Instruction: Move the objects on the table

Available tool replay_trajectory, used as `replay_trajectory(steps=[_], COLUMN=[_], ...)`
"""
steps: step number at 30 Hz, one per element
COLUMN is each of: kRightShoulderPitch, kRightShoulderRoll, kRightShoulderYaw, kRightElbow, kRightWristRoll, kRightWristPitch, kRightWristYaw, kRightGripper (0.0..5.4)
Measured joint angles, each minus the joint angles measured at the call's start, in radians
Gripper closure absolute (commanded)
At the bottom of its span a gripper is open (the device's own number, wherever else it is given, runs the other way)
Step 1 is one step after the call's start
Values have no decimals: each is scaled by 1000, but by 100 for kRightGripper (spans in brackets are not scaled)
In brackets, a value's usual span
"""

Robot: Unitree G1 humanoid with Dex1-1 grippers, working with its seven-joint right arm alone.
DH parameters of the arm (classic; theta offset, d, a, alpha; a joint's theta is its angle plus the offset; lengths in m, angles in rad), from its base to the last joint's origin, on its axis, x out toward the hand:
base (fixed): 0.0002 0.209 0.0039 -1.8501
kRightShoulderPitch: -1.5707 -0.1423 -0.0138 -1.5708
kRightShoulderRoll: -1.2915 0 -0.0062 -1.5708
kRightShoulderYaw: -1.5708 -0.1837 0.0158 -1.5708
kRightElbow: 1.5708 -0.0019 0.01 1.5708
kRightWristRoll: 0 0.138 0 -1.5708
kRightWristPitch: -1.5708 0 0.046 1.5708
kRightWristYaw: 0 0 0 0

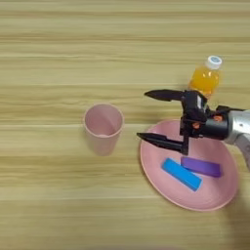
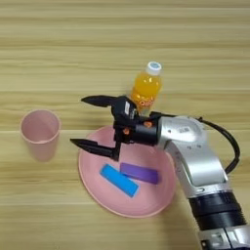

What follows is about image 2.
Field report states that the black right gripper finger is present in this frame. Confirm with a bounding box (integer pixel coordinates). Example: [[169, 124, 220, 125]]
[[80, 95, 121, 108], [69, 138, 122, 162]]

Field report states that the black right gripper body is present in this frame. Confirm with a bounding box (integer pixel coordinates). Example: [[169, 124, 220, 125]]
[[112, 111, 163, 148]]

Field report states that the orange juice bottle white cap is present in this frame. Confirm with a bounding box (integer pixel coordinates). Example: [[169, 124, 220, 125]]
[[129, 61, 163, 117]]

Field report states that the pink plastic cup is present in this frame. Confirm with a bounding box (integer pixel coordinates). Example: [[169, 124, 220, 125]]
[[20, 108, 63, 163]]

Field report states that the pink round plate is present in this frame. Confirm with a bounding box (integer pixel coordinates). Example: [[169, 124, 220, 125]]
[[77, 124, 179, 219]]

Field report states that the small black box white label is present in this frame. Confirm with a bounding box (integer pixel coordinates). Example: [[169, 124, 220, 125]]
[[110, 95, 140, 127]]

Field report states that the blue rectangular block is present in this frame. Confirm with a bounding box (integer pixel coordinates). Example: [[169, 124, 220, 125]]
[[99, 163, 141, 198]]

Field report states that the purple rectangular block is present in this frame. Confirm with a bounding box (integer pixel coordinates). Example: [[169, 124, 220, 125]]
[[119, 162, 161, 186]]

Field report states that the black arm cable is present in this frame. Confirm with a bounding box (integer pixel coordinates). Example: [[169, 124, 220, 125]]
[[194, 116, 241, 176]]

